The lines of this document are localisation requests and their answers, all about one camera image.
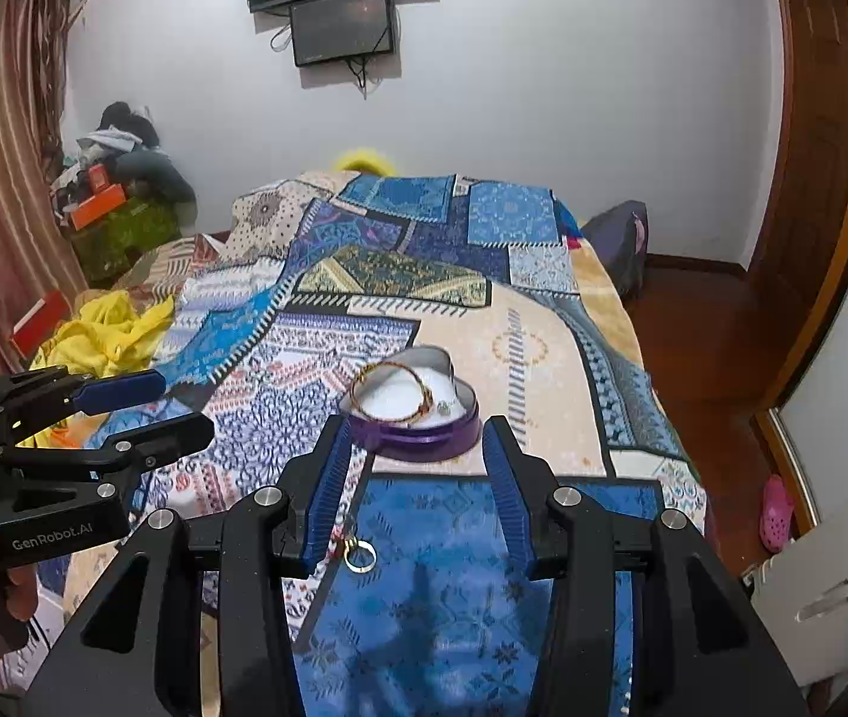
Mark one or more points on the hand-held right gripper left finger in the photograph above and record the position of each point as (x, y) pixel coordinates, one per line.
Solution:
(323, 497)

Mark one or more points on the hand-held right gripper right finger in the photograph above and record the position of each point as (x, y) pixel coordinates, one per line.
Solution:
(507, 497)

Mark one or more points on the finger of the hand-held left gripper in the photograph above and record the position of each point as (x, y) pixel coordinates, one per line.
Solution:
(170, 429)
(122, 391)

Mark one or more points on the purple heart-shaped jewelry box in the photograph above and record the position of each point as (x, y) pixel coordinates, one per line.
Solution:
(424, 446)

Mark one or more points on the person's left hand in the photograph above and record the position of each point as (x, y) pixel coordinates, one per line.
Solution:
(21, 591)

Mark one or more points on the yellow cloth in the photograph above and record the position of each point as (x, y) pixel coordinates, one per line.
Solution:
(107, 332)

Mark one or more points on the red box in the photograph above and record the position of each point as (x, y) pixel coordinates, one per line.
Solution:
(36, 325)

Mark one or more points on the beige patterned cloth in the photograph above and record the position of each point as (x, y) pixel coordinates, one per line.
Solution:
(163, 261)

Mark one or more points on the blue patchwork blanket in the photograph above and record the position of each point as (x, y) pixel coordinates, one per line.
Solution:
(543, 358)

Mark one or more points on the green bag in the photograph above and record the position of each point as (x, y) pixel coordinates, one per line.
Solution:
(129, 235)

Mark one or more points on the orange box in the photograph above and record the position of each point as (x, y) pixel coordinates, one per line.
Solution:
(99, 205)

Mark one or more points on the pile of clothes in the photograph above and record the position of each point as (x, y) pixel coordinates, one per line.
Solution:
(133, 146)

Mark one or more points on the pink shoe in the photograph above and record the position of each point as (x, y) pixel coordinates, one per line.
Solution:
(776, 511)

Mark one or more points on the purple cushion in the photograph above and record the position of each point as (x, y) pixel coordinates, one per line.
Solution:
(618, 239)

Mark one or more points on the yellow round object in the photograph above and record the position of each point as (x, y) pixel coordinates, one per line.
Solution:
(360, 160)

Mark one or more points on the small black monitor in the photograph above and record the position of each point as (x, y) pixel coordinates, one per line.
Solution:
(342, 26)

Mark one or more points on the wooden door frame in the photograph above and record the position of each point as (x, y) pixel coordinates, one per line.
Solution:
(812, 164)

